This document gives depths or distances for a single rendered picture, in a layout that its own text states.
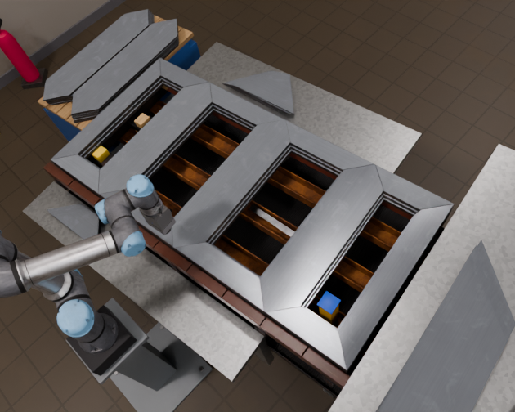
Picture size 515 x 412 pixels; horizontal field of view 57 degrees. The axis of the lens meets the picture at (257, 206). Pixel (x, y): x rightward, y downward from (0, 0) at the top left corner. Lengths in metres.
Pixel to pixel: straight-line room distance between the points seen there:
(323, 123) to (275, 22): 1.85
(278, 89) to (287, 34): 1.53
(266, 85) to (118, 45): 0.84
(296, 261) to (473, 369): 0.68
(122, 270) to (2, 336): 1.18
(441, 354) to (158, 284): 1.13
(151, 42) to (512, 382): 2.17
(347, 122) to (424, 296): 0.99
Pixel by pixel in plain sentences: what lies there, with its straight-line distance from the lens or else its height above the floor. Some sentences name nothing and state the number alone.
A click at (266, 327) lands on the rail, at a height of 0.83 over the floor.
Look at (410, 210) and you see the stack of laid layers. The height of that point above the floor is 0.84.
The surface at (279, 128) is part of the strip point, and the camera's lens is 2.08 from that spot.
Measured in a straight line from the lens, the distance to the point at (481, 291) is 1.55.
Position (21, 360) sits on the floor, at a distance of 3.01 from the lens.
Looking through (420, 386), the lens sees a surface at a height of 1.07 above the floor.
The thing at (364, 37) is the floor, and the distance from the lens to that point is 3.77.
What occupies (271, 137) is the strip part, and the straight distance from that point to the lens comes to 2.05.
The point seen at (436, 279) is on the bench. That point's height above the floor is 1.05.
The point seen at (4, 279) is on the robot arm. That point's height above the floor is 1.36.
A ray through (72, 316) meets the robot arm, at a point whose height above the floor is 0.98.
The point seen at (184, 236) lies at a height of 0.86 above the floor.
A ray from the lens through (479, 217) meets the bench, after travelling 1.68.
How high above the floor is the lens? 2.47
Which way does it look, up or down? 59 degrees down
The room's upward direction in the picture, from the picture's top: 15 degrees counter-clockwise
